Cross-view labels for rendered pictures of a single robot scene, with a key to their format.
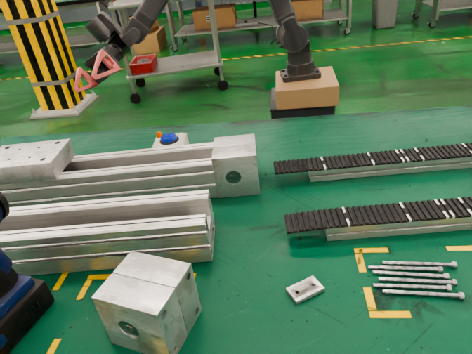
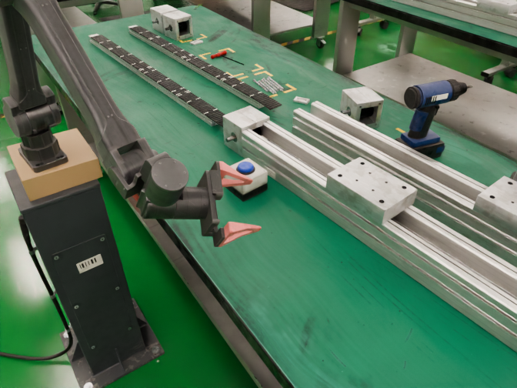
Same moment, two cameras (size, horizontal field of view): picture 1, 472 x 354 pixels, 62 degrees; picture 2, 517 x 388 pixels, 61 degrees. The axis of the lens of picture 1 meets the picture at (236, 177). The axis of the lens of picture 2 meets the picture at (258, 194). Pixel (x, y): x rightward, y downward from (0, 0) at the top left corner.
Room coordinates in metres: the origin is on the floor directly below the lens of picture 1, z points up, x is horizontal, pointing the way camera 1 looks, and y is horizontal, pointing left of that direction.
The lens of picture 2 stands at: (1.47, 0.83, 1.48)
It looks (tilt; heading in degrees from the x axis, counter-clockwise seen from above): 39 degrees down; 227
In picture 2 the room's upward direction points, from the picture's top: straight up
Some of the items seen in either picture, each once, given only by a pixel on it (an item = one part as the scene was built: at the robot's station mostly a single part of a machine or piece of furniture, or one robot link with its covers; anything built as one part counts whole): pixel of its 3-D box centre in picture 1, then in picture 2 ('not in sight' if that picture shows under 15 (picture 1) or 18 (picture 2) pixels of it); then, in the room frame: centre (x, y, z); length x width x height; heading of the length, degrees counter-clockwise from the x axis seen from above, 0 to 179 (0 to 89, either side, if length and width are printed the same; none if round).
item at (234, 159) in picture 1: (236, 162); (243, 132); (0.74, -0.01, 0.83); 0.12 x 0.09 x 0.10; 175
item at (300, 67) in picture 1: (299, 63); (39, 144); (1.21, -0.25, 0.88); 0.12 x 0.09 x 0.08; 88
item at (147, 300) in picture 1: (155, 297); (357, 108); (0.39, 0.14, 0.83); 0.11 x 0.10 x 0.10; 154
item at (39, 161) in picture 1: (30, 166); (368, 193); (0.76, 0.44, 0.87); 0.16 x 0.11 x 0.07; 85
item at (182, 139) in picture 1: (171, 152); (248, 177); (0.86, 0.15, 0.81); 0.10 x 0.08 x 0.06; 175
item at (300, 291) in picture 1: (305, 289); (301, 100); (0.40, -0.08, 0.78); 0.05 x 0.03 x 0.01; 112
